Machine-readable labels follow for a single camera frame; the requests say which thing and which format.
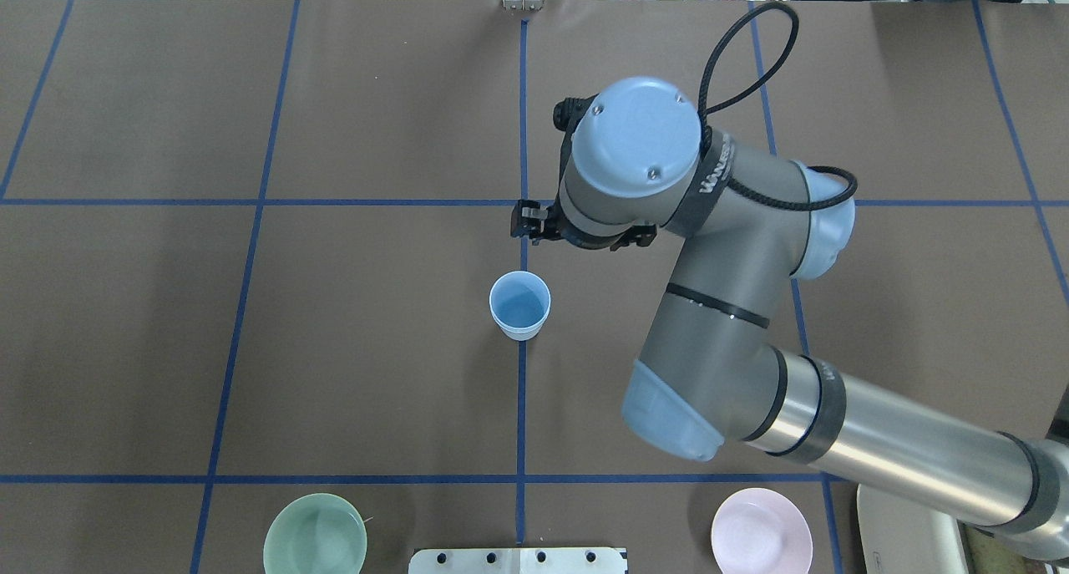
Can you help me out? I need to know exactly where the pink bowl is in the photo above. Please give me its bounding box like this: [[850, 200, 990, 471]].
[[710, 487, 814, 573]]

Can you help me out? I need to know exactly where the cream toaster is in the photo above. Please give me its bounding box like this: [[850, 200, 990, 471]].
[[857, 482, 1028, 574]]

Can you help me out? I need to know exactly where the green bowl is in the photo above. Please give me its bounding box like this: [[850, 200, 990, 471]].
[[262, 493, 369, 573]]

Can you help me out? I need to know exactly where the light blue cup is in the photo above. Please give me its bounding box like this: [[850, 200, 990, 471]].
[[498, 320, 545, 342], [489, 272, 551, 327]]

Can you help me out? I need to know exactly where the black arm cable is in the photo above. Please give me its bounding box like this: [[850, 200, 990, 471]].
[[697, 1, 859, 212]]

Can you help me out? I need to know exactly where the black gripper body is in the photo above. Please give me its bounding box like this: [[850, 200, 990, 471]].
[[545, 202, 657, 251]]

